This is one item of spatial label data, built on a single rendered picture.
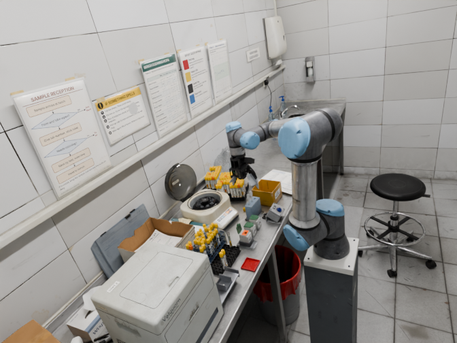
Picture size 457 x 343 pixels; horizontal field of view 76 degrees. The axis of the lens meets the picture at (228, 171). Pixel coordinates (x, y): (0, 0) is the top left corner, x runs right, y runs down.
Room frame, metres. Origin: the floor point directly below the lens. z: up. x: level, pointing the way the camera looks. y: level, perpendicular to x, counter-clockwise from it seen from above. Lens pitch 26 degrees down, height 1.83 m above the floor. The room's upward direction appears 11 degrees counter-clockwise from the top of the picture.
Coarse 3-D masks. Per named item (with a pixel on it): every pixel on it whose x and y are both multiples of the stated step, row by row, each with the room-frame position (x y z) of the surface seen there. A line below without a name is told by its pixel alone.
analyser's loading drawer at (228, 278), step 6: (228, 270) 0.95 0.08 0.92; (234, 270) 0.94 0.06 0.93; (222, 276) 0.90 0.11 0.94; (228, 276) 0.89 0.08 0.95; (234, 276) 0.92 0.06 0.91; (216, 282) 0.89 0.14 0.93; (222, 282) 0.89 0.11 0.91; (228, 282) 0.89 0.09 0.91; (234, 282) 0.89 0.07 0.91; (222, 288) 0.85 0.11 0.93; (228, 288) 0.86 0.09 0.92; (222, 294) 0.84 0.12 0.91; (222, 300) 0.81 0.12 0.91
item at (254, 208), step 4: (252, 200) 1.37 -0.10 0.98; (256, 200) 1.36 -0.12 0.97; (248, 204) 1.34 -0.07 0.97; (252, 204) 1.33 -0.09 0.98; (256, 204) 1.35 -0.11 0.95; (260, 204) 1.39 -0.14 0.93; (248, 208) 1.32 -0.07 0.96; (252, 208) 1.32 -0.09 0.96; (256, 208) 1.35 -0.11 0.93; (260, 208) 1.38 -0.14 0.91; (248, 212) 1.32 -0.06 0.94; (252, 212) 1.31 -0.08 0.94; (256, 212) 1.34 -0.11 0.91; (260, 212) 1.37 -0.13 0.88; (264, 212) 1.38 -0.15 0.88; (248, 216) 1.32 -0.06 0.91; (260, 216) 1.34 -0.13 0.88; (248, 220) 1.33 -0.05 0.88
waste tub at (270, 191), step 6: (264, 180) 1.58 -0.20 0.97; (270, 180) 1.55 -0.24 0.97; (264, 186) 1.58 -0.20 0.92; (270, 186) 1.55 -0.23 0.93; (276, 186) 1.46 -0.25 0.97; (252, 192) 1.48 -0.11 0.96; (258, 192) 1.46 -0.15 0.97; (264, 192) 1.44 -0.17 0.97; (270, 192) 1.56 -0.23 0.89; (276, 192) 1.45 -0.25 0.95; (264, 198) 1.44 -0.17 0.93; (270, 198) 1.42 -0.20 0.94; (276, 198) 1.44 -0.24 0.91; (264, 204) 1.44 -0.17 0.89; (270, 204) 1.42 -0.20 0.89
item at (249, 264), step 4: (248, 260) 1.03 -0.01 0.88; (252, 260) 1.03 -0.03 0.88; (256, 260) 1.02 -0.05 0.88; (244, 264) 1.01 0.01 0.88; (248, 264) 1.01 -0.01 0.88; (252, 264) 1.00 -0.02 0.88; (256, 264) 1.00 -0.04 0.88; (244, 268) 0.98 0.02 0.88; (248, 268) 0.98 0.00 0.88; (252, 268) 0.98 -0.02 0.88; (256, 268) 0.97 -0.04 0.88
